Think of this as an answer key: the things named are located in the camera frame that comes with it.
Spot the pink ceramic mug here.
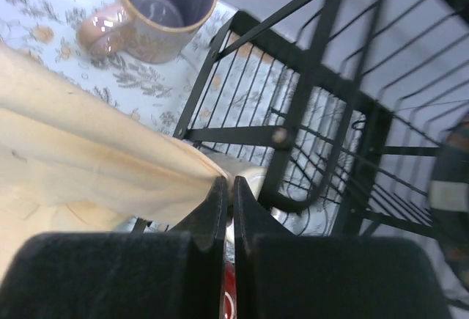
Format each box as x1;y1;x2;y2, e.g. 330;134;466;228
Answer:
76;0;217;64

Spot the black wire dish rack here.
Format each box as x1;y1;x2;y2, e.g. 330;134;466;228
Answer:
131;0;469;309

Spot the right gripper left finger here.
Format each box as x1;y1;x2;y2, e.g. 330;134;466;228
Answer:
1;177;229;318

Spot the red bowl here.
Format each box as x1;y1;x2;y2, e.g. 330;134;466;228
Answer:
219;258;237;319

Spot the floral table mat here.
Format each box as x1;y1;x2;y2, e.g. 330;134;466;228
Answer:
0;0;352;239

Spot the beige t shirt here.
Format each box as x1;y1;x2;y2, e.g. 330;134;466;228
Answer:
0;42;235;235

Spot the black rimmed beige plate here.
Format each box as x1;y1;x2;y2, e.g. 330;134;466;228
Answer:
428;118;468;282

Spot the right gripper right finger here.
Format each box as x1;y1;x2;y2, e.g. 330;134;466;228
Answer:
233;177;451;318

